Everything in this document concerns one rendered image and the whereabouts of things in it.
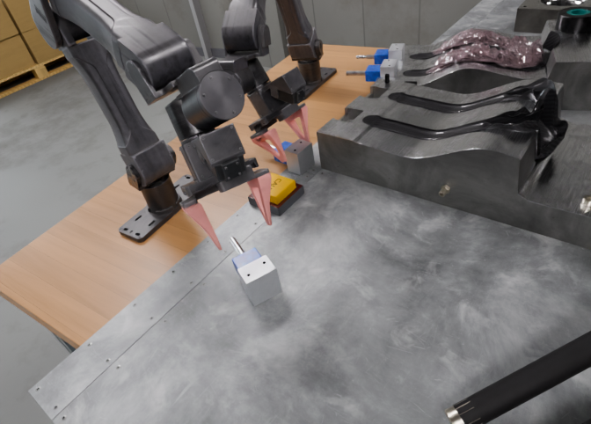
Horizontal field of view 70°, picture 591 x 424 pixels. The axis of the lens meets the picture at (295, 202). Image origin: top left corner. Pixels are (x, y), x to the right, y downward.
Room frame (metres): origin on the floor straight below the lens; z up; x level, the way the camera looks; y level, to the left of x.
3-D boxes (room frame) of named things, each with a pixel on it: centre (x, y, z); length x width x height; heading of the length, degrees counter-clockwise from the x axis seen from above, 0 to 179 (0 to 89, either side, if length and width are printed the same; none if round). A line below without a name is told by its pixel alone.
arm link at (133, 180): (0.71, 0.26, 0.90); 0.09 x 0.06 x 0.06; 129
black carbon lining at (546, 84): (0.68, -0.33, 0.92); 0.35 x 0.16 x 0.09; 45
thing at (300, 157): (0.80, 0.01, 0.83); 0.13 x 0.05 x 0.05; 44
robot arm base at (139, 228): (0.72, 0.27, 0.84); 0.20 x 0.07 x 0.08; 141
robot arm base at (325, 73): (1.18, -0.11, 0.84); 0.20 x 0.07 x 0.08; 141
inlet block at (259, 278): (0.49, 0.09, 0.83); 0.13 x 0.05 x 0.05; 23
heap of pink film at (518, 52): (0.97, -0.52, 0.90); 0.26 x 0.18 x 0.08; 63
